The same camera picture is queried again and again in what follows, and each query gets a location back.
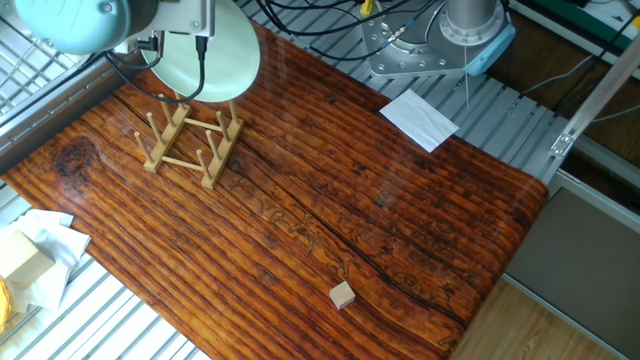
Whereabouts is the black usb cable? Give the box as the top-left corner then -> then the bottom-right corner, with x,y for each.
103,34 -> 209,105

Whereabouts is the small wooden cube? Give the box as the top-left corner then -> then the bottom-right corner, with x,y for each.
328,280 -> 357,311

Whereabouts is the large wooden block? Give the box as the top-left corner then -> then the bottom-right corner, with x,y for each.
0,229 -> 56,290

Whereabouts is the wooden peg dish rack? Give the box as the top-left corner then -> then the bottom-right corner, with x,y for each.
133,92 -> 245,190

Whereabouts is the grey board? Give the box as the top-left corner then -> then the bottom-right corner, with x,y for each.
503,187 -> 640,360

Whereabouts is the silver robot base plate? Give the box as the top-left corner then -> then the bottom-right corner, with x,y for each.
360,14 -> 474,79

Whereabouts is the black metal plug cable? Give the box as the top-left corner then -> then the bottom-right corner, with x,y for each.
107,30 -> 165,71

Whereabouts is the yellow object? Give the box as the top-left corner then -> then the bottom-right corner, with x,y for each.
0,276 -> 12,334

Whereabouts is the wood grain table mat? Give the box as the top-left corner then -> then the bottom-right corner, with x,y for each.
2,22 -> 550,360

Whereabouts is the crumpled white cloth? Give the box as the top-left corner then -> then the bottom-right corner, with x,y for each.
0,208 -> 93,314

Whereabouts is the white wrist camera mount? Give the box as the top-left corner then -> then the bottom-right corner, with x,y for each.
147,0 -> 217,40

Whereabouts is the pale green round plate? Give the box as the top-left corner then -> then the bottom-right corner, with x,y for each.
142,0 -> 262,104

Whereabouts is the white paper sheet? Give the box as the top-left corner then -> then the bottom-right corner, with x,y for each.
379,88 -> 460,154

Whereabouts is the black thick plug cable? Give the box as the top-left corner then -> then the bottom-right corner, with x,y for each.
256,0 -> 416,38

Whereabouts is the aluminium frame post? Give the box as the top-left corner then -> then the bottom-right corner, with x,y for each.
548,35 -> 640,159

